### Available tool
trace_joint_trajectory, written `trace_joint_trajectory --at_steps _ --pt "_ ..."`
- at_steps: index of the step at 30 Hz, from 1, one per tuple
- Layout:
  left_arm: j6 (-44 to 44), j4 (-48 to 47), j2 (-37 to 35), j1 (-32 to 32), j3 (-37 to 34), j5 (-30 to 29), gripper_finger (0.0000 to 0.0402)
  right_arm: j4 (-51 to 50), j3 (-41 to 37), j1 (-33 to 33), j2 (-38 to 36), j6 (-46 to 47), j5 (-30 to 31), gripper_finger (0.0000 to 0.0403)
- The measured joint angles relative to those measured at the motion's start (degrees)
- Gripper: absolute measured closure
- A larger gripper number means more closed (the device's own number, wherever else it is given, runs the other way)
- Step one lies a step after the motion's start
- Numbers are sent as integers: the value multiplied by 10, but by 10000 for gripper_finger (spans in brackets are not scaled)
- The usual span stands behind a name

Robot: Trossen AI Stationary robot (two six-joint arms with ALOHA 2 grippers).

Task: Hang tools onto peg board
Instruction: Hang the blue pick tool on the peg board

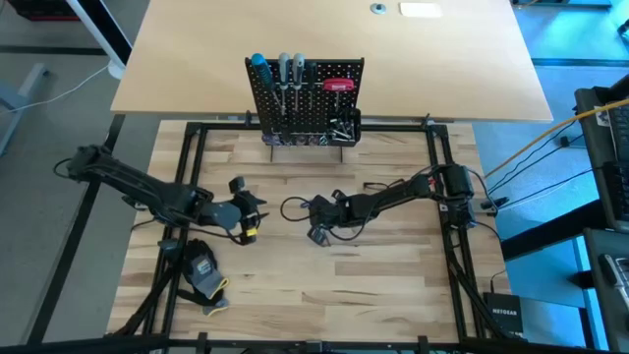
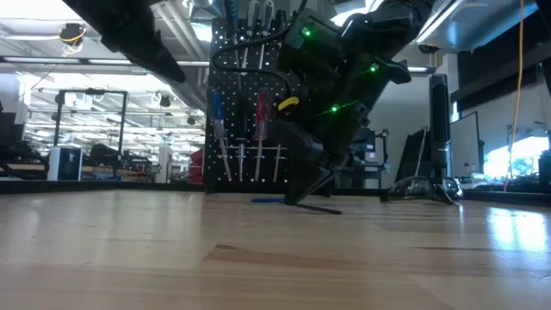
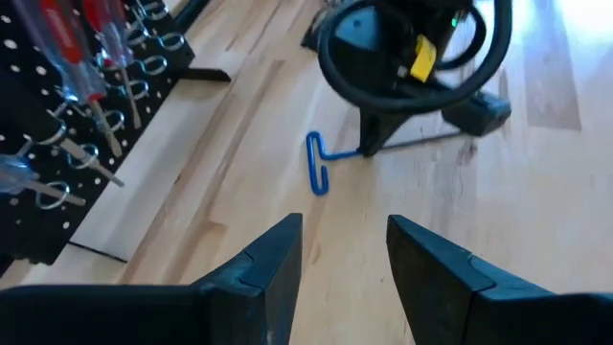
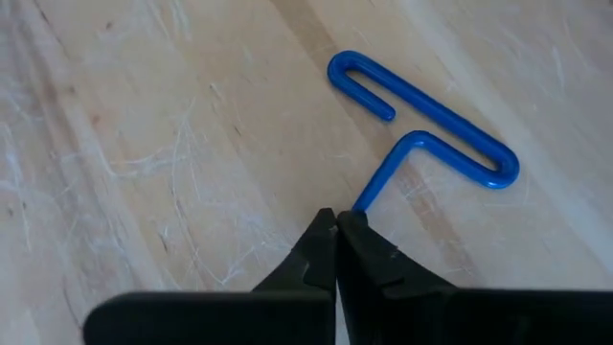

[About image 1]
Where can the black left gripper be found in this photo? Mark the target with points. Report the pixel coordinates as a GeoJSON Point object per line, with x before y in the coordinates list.
{"type": "Point", "coordinates": [223, 214]}

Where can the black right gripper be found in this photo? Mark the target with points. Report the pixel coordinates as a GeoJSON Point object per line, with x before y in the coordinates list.
{"type": "Point", "coordinates": [334, 211]}

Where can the clear safety glasses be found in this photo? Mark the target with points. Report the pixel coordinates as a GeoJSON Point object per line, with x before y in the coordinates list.
{"type": "Point", "coordinates": [373, 185]}

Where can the long chrome socket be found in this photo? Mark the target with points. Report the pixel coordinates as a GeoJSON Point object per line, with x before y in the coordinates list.
{"type": "Point", "coordinates": [339, 134]}

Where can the chrome extension bar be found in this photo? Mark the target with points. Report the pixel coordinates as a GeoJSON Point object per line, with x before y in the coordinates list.
{"type": "Point", "coordinates": [339, 122]}

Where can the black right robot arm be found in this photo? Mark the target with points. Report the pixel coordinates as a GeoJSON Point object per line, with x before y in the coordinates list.
{"type": "Point", "coordinates": [403, 192]}

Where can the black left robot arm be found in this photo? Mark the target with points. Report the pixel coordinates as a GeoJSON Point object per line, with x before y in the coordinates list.
{"type": "Point", "coordinates": [142, 189]}

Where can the black pegboard bin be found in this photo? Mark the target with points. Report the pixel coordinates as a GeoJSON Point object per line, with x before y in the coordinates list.
{"type": "Point", "coordinates": [358, 140]}

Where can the grey black work glove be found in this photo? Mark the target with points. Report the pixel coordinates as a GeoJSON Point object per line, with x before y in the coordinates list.
{"type": "Point", "coordinates": [216, 307]}
{"type": "Point", "coordinates": [206, 282]}

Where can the black metal pegboard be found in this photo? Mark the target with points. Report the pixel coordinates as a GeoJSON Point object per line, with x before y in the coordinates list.
{"type": "Point", "coordinates": [319, 118]}

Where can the light wooden desk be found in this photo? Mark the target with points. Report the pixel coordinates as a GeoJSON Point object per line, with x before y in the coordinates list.
{"type": "Point", "coordinates": [196, 49]}

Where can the metal desk grommet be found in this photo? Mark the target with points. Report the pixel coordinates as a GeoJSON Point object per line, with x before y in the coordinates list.
{"type": "Point", "coordinates": [378, 8]}

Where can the white pad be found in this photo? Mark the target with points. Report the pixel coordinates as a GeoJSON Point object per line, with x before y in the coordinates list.
{"type": "Point", "coordinates": [420, 10]}

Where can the grey desk foot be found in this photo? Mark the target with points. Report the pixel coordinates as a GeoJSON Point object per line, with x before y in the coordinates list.
{"type": "Point", "coordinates": [19, 98]}

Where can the black equipment cart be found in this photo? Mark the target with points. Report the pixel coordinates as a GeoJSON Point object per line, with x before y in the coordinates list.
{"type": "Point", "coordinates": [599, 196]}

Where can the red crate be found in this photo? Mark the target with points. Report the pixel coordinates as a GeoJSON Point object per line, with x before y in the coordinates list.
{"type": "Point", "coordinates": [44, 10]}

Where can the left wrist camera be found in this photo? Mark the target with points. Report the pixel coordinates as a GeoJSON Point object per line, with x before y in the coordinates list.
{"type": "Point", "coordinates": [250, 232]}

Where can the black aluminium table frame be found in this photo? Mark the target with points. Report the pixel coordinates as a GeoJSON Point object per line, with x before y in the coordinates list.
{"type": "Point", "coordinates": [226, 126]}

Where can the white round post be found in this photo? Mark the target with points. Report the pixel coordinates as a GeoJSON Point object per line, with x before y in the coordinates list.
{"type": "Point", "coordinates": [117, 70]}

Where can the black network switch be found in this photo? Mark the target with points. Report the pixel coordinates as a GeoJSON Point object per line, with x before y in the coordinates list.
{"type": "Point", "coordinates": [503, 314]}

